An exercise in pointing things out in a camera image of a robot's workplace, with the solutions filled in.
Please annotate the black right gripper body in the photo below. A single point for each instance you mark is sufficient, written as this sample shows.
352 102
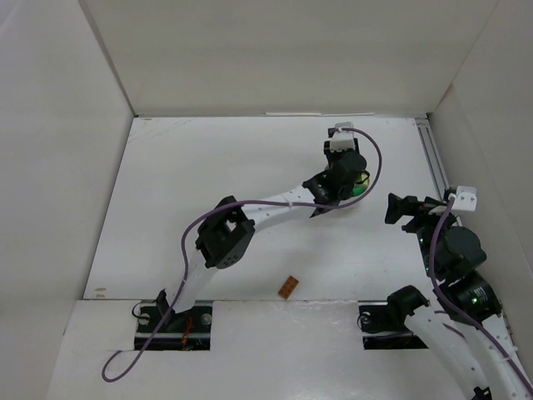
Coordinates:
419 212

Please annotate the pale yellow-green lego brick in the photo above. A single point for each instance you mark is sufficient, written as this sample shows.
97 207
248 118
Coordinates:
364 179

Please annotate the green 2x2 lego brick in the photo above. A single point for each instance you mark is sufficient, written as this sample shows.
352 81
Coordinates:
358 191

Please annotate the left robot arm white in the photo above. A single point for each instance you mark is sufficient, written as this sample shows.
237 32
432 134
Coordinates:
224 233

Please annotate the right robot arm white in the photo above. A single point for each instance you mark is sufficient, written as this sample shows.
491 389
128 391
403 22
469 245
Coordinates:
484 362

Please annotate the white round divided container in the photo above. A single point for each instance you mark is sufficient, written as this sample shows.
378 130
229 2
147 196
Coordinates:
347 184

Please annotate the aluminium rail right edge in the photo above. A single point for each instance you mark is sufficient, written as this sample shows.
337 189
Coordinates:
433 157

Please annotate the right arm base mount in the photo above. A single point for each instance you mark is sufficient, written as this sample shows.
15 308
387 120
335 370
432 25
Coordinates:
382 322

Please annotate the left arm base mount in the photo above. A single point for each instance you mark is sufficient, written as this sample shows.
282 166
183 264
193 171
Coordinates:
186 331

